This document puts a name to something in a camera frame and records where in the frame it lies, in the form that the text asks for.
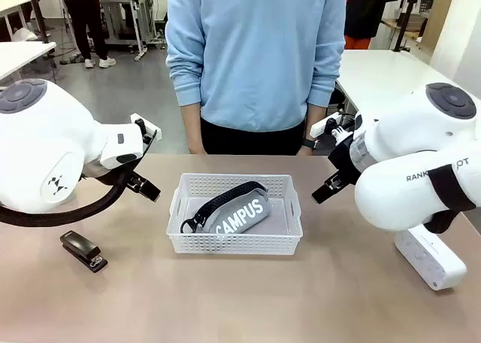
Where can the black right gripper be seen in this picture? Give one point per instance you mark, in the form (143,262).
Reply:
(341,158)

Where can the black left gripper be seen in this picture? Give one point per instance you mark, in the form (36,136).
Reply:
(103,174)

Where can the black stapler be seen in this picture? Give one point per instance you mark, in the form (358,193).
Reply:
(80,247)

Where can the grey CAMPUS pencil case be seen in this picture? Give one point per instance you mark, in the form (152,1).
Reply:
(240,215)

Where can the white power strip box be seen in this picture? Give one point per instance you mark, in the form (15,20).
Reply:
(428,260)

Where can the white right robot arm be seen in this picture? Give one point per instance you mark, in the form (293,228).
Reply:
(409,158)

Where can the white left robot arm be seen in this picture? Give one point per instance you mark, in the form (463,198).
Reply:
(41,140)

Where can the person's right forearm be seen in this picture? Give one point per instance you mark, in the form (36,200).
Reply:
(192,125)

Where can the person's left forearm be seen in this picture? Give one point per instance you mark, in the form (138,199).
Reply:
(315,121)

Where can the white perforated plastic basket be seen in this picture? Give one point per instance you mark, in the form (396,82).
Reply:
(233,243)

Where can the person's left hand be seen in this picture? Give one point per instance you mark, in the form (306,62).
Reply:
(305,152)

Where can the person's right hand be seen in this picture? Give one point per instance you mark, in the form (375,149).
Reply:
(196,149)

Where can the black smartwatch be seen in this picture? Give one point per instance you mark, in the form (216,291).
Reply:
(310,143)

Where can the pair of dark slippers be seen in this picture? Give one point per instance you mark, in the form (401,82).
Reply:
(73,59)

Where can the person in light blue sweatshirt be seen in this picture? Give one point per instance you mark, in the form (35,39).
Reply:
(255,57)

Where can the background person in orange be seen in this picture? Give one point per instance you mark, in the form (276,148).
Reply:
(360,12)

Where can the small white side table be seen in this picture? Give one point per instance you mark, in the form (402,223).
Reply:
(19,57)

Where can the background person in black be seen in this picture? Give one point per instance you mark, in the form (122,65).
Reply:
(84,16)

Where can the grey background workbench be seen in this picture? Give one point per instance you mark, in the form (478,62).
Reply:
(124,4)

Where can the black tripod stand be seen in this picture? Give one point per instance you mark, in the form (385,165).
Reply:
(406,16)

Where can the black pole stand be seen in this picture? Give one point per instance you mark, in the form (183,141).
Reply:
(37,16)

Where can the white background desk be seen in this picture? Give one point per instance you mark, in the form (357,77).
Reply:
(17,4)

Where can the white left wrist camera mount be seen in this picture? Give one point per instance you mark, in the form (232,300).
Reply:
(149,126)

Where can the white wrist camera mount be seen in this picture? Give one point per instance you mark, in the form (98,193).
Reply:
(149,126)
(325,126)

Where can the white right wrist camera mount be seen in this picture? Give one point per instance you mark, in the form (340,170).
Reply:
(325,126)

